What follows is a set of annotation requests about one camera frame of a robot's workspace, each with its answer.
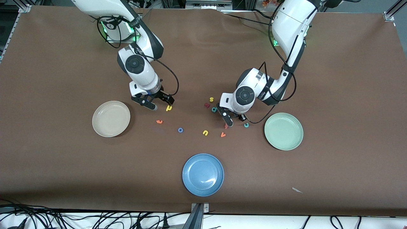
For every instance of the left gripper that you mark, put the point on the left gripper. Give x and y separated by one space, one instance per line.
240 116

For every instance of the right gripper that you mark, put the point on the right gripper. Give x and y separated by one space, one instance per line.
162 95

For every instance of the yellow letter h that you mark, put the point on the yellow letter h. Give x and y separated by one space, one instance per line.
169 108

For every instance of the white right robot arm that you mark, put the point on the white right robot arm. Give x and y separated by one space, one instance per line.
136 65

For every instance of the pale green plate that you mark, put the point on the pale green plate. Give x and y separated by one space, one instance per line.
283 131

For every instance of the brown table cover sheet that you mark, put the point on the brown table cover sheet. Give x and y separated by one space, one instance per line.
203 63

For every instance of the beige brown plate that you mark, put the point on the beige brown plate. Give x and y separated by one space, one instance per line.
111 118

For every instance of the blue plate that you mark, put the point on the blue plate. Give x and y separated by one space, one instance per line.
203 175

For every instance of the white paper scrap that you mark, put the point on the white paper scrap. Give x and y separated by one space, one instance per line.
297 190

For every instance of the grey power strip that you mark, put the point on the grey power strip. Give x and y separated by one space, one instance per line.
208 4

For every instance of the orange artificial flowers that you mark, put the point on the orange artificial flowers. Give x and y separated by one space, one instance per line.
270 2

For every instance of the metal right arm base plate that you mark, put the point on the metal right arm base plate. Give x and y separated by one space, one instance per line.
122 41

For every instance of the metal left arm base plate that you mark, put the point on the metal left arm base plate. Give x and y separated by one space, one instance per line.
279 44

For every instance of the metal table clamp bracket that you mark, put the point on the metal table clamp bracket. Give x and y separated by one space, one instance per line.
199 208

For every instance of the aluminium frame profile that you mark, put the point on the aluminium frame profile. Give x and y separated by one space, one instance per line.
24 9
389 15

